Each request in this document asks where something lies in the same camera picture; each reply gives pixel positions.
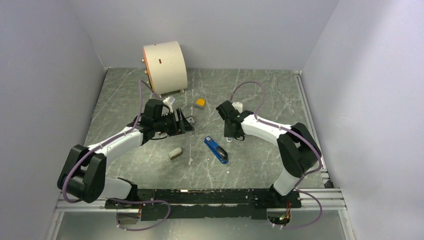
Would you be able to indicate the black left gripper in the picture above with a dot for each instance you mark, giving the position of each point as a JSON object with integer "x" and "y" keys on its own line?
{"x": 184, "y": 125}

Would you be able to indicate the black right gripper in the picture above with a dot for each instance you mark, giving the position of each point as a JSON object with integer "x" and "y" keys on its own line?
{"x": 229, "y": 134}

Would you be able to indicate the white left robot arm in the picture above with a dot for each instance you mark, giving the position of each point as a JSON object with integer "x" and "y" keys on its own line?
{"x": 83, "y": 176}

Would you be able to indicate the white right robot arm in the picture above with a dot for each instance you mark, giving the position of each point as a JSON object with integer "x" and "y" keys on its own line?
{"x": 298, "y": 150}

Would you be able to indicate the blue black stapler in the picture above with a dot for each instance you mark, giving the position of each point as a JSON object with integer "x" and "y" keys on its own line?
{"x": 216, "y": 149}

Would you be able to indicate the beige brown small box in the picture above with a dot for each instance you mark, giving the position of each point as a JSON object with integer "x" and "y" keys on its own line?
{"x": 174, "y": 154}

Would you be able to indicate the yellow grey small box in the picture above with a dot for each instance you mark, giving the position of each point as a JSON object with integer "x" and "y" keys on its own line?
{"x": 200, "y": 103}

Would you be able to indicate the beige cylindrical drum device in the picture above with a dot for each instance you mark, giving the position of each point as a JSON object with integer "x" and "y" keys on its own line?
{"x": 165, "y": 67}

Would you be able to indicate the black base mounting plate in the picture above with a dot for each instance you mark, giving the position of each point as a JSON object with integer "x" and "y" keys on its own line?
{"x": 207, "y": 203}

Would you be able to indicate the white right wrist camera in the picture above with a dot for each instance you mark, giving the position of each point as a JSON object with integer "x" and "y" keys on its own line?
{"x": 238, "y": 106}

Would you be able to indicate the aluminium right side rail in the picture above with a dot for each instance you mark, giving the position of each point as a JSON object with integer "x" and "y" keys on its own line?
{"x": 327, "y": 182}

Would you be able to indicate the aluminium rail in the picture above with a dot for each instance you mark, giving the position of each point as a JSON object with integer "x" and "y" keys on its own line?
{"x": 330, "y": 199}
{"x": 327, "y": 182}

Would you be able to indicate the aluminium front rail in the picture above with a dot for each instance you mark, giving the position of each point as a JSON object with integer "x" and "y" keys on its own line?
{"x": 330, "y": 199}

